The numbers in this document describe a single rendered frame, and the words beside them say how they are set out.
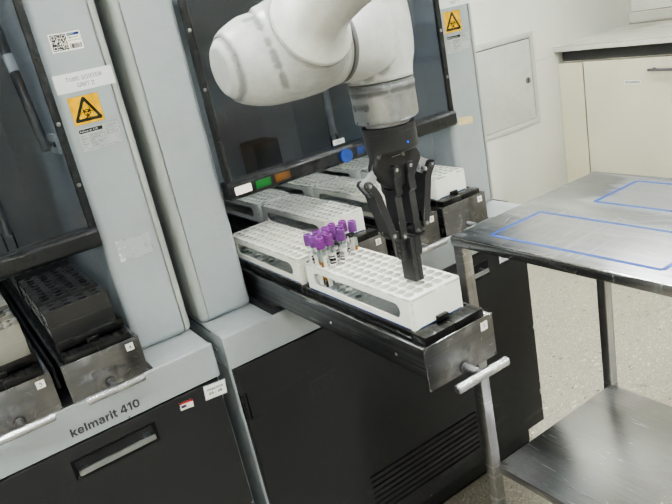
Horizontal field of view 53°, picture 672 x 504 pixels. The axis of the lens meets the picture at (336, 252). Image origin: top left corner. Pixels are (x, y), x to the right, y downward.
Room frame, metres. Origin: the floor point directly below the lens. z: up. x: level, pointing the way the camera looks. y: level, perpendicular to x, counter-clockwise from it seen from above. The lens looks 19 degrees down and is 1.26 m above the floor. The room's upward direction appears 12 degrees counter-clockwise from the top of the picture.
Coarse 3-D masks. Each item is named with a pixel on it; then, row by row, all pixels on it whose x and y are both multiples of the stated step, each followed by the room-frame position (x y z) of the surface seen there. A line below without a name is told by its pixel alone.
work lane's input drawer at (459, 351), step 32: (256, 288) 1.28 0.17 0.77; (288, 288) 1.16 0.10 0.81; (320, 320) 1.07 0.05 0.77; (352, 320) 0.97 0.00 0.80; (384, 320) 0.92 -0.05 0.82; (448, 320) 0.88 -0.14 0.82; (480, 320) 0.88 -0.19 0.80; (384, 352) 0.91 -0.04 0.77; (416, 352) 0.84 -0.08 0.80; (448, 352) 0.85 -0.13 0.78; (480, 352) 0.88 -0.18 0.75
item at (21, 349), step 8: (16, 320) 1.08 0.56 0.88; (0, 328) 1.06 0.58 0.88; (8, 328) 1.06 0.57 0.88; (16, 328) 1.06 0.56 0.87; (0, 336) 1.05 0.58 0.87; (8, 336) 1.06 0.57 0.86; (16, 336) 1.06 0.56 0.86; (0, 344) 1.05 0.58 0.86; (8, 344) 1.05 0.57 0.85; (16, 344) 1.06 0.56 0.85; (24, 344) 1.07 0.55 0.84; (0, 352) 1.05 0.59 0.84; (8, 352) 1.05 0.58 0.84; (16, 352) 1.06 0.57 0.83; (24, 352) 1.06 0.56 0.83; (0, 360) 1.04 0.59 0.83; (8, 360) 1.05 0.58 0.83
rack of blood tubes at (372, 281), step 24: (312, 264) 1.10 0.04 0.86; (336, 264) 1.08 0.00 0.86; (360, 264) 1.06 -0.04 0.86; (384, 264) 1.03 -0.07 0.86; (360, 288) 0.97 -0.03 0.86; (384, 288) 0.94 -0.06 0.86; (408, 288) 0.92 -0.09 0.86; (432, 288) 0.89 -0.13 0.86; (456, 288) 0.91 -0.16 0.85; (384, 312) 0.92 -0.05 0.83; (408, 312) 0.87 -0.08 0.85; (432, 312) 0.88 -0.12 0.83
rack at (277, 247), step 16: (272, 224) 1.41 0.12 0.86; (240, 240) 1.34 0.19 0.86; (256, 240) 1.31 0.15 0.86; (272, 240) 1.29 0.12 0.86; (288, 240) 1.26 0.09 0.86; (240, 256) 1.36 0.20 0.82; (256, 256) 1.33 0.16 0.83; (272, 256) 1.22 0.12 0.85; (288, 256) 1.17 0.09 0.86; (304, 256) 1.15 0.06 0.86; (288, 272) 1.18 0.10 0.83; (304, 272) 1.14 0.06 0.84
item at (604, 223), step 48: (576, 192) 1.32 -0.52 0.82; (624, 192) 1.26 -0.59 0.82; (480, 240) 1.16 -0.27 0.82; (528, 240) 1.11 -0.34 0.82; (576, 240) 1.07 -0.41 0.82; (624, 240) 1.02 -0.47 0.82; (480, 384) 1.20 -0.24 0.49; (576, 432) 1.26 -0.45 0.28; (624, 432) 1.23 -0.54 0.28; (528, 480) 1.14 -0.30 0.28; (576, 480) 1.11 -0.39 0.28; (624, 480) 1.09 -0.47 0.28
